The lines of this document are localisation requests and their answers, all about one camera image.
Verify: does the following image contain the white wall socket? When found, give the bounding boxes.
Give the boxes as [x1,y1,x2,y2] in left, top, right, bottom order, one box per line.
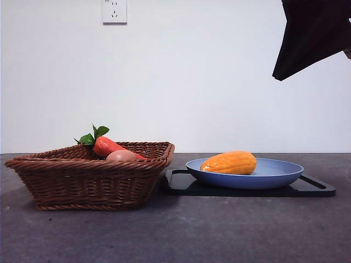
[103,0,128,25]

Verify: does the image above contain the brown wicker basket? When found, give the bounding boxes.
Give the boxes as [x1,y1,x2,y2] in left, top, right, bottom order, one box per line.
[4,141,176,211]

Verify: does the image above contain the pinkish brown egg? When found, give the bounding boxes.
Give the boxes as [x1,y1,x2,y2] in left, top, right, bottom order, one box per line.
[105,150,138,162]

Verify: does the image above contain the blue round plate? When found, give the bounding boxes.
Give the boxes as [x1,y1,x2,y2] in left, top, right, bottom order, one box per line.
[185,157,304,190]

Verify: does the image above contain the orange yellow corn cob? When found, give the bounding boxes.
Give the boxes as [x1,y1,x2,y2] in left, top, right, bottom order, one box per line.
[200,150,258,175]

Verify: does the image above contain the orange carrot with green leaves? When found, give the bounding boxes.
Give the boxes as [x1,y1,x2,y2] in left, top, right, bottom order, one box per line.
[73,124,148,161]

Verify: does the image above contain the dark green flat tray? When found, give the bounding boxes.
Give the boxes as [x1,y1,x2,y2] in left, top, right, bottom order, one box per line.
[163,169,337,197]

